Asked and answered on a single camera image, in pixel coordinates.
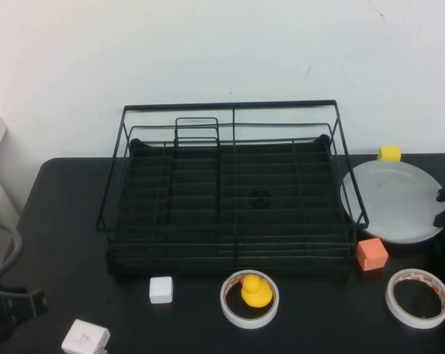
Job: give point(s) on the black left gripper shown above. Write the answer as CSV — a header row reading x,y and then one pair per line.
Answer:
x,y
12,309

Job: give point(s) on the grey round plate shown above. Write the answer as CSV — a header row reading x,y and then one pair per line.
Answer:
x,y
388,203

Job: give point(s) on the yellow foam cube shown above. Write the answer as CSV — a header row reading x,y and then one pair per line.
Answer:
x,y
389,153

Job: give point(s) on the white power adapter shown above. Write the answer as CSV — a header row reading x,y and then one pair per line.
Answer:
x,y
83,337

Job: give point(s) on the orange foam cube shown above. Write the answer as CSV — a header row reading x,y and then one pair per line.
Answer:
x,y
371,254

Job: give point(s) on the white double-sided tape roll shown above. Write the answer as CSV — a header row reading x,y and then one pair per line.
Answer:
x,y
250,323
417,323

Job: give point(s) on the white foam cube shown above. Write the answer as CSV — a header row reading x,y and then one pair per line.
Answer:
x,y
161,290

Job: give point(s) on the yellow rubber duck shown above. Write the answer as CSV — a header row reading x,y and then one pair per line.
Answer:
x,y
256,295

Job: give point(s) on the black plastic drip tray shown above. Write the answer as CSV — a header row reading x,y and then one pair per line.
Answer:
x,y
196,177

